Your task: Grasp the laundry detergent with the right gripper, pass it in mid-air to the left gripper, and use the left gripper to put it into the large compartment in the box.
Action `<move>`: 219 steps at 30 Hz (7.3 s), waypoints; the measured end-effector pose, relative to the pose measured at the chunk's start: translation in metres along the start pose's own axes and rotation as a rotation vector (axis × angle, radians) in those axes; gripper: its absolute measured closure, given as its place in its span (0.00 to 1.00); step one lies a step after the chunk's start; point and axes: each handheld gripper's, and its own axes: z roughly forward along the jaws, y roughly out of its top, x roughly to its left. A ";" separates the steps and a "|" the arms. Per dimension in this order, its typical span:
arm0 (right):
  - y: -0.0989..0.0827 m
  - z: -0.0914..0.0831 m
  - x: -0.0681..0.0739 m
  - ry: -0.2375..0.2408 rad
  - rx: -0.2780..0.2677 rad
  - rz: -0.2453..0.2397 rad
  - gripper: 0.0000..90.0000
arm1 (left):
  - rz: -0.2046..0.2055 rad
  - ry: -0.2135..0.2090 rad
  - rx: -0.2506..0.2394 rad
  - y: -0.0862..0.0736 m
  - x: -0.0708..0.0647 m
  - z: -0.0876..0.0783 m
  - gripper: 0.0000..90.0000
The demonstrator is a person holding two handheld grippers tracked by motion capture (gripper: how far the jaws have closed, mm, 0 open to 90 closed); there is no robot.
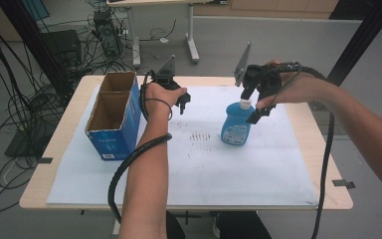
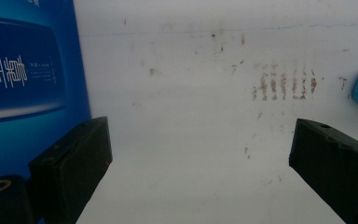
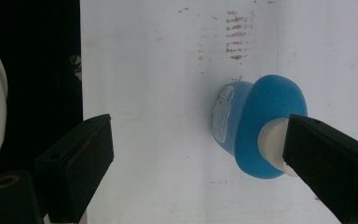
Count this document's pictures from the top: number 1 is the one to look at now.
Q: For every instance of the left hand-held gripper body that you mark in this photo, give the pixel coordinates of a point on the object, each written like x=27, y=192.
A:
x=165, y=77

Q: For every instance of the blue bottle with white cap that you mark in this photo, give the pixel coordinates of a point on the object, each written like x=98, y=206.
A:
x=237, y=124

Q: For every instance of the person's legs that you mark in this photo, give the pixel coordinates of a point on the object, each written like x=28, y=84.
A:
x=242, y=225

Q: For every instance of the black metal stand post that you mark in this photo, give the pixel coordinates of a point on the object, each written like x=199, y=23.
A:
x=36, y=46
x=361, y=40

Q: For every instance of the black tape piece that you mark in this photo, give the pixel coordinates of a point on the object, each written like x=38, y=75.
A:
x=343, y=183
x=45, y=160

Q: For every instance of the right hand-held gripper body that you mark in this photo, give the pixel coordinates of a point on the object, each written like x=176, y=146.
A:
x=260, y=79

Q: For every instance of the white desk frame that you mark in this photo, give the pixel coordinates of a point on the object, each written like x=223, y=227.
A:
x=192, y=33

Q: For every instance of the blue cardboard box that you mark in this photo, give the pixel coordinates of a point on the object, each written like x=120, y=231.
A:
x=116, y=119

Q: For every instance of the black equipment case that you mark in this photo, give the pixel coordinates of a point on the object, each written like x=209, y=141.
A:
x=63, y=46

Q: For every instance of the person's right hand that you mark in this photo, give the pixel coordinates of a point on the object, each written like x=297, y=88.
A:
x=293, y=88

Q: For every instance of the black hair band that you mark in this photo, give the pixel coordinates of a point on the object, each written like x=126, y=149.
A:
x=165, y=103

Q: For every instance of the person's left hand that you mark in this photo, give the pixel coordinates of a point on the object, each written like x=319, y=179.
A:
x=160, y=96

